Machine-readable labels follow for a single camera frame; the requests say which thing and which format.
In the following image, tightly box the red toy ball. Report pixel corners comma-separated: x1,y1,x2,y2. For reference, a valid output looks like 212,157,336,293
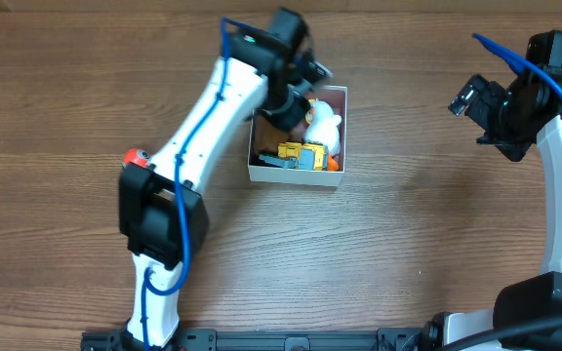
121,148,149,169

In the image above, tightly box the right blue cable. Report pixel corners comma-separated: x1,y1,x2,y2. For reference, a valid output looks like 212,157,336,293
471,32,562,167

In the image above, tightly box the white cardboard box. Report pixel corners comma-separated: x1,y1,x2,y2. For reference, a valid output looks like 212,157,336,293
248,85,348,187

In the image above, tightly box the yellow toy truck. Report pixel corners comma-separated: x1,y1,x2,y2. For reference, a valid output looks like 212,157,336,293
258,142,331,172

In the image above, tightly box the brown plush toy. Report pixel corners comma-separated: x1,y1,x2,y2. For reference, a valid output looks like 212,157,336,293
253,116,308,155

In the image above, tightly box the white plush duck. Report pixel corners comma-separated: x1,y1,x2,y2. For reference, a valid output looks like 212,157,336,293
302,99,342,172

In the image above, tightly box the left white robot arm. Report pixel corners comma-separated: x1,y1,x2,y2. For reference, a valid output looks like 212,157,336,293
118,28,326,350

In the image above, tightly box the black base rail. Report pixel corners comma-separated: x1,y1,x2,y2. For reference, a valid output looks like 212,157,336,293
79,328,438,351

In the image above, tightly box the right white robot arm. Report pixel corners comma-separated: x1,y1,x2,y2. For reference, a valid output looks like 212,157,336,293
421,71,562,350

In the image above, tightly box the left blue cable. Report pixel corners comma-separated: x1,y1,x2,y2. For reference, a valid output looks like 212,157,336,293
140,17,262,351

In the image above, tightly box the thick black cable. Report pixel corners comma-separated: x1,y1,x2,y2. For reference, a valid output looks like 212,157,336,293
436,311,562,351

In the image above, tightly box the blue cable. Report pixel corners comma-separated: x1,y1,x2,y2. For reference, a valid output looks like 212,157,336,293
471,32,562,167
140,17,262,351

